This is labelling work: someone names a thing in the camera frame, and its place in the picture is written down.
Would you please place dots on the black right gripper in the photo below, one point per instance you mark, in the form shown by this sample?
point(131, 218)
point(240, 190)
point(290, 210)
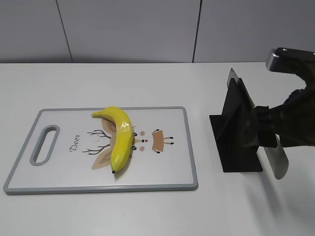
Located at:
point(294, 120)

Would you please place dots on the steel kitchen knife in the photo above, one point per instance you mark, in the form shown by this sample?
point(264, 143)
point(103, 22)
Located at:
point(277, 157)

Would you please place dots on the yellow plastic banana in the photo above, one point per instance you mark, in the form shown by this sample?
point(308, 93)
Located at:
point(124, 135)

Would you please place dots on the black knife stand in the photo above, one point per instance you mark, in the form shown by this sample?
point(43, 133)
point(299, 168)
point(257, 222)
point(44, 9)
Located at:
point(229, 127)

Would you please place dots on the white grey deer cutting board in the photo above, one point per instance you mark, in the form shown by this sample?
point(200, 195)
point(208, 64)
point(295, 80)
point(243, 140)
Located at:
point(68, 151)

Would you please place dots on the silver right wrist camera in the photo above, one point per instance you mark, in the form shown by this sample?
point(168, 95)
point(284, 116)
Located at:
point(291, 61)

